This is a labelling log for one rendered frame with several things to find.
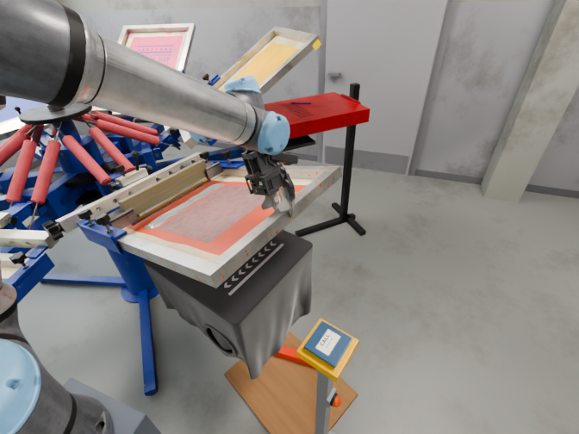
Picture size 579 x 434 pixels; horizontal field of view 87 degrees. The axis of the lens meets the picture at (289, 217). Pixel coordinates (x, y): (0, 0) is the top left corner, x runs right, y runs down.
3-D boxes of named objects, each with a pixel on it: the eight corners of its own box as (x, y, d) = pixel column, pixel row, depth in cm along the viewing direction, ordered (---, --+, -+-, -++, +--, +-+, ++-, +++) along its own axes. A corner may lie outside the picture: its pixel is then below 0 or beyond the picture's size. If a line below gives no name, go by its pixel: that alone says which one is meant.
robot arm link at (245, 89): (212, 86, 67) (239, 77, 72) (229, 134, 72) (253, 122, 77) (234, 80, 62) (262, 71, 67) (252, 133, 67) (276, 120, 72)
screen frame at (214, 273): (342, 176, 104) (340, 165, 102) (216, 288, 67) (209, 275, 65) (205, 172, 153) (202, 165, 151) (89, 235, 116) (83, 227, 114)
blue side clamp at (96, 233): (135, 245, 100) (125, 228, 97) (121, 255, 97) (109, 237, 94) (101, 232, 119) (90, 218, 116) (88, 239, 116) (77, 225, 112)
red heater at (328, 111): (333, 105, 238) (333, 89, 231) (368, 124, 204) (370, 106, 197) (259, 119, 219) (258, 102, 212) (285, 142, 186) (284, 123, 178)
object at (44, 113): (182, 280, 232) (114, 98, 150) (134, 318, 207) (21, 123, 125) (151, 259, 251) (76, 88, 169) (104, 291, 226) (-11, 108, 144)
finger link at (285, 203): (281, 226, 81) (266, 195, 78) (294, 213, 85) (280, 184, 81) (289, 225, 79) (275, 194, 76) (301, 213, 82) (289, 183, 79)
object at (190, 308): (259, 360, 120) (249, 304, 98) (245, 379, 114) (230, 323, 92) (184, 305, 142) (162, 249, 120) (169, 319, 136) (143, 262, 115)
